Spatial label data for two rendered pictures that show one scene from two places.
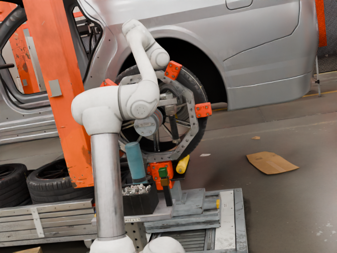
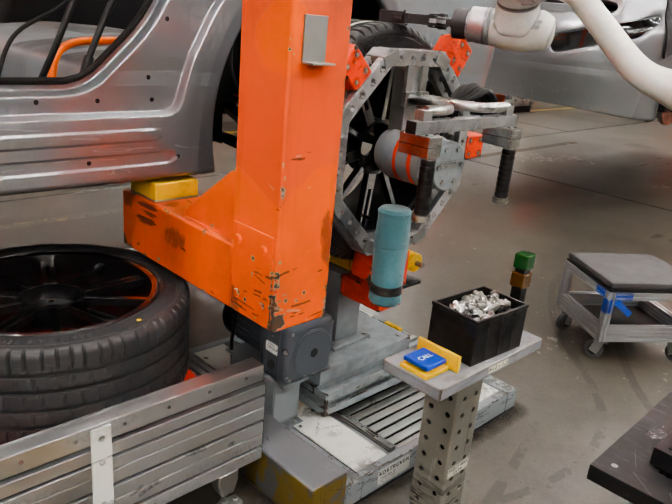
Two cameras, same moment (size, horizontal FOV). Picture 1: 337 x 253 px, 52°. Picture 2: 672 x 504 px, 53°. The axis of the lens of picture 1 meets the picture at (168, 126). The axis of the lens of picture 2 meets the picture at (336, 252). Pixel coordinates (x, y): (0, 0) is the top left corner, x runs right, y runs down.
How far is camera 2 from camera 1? 208 cm
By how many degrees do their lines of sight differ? 56
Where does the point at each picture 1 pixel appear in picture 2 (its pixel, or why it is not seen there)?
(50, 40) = not seen: outside the picture
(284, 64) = (475, 79)
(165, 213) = (534, 339)
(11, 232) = not seen: outside the picture
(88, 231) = (237, 448)
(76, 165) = (300, 266)
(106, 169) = not seen: outside the picture
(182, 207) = (377, 343)
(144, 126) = (448, 168)
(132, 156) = (406, 236)
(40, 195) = (68, 386)
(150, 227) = (337, 399)
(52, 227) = (143, 472)
